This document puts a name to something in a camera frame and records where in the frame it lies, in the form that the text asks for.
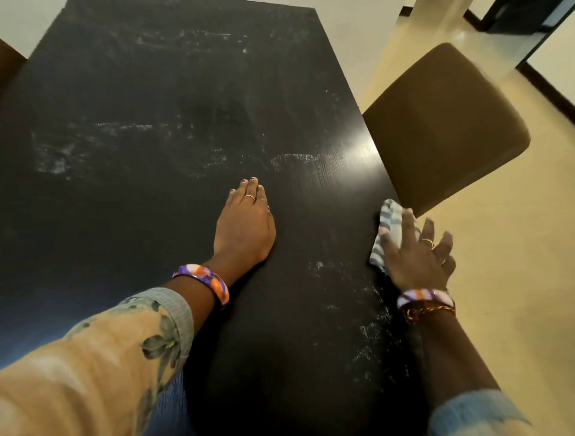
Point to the person's right forearm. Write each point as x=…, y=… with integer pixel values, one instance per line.
x=453, y=359

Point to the brown chair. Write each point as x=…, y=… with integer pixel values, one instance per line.
x=444, y=126
x=9, y=63

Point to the white purple bangle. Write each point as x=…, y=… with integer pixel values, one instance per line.
x=424, y=296

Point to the person's right hand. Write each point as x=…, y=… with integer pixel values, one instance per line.
x=415, y=267

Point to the black table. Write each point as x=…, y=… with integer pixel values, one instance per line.
x=179, y=90

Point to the orange purple bangle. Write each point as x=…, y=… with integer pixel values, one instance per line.
x=206, y=276

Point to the striped cloth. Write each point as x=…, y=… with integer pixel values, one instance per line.
x=391, y=215

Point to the dark door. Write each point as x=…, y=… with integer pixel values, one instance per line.
x=521, y=15

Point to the person's left forearm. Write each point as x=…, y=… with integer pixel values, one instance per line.
x=90, y=368

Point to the person's left hand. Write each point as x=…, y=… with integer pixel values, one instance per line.
x=245, y=229

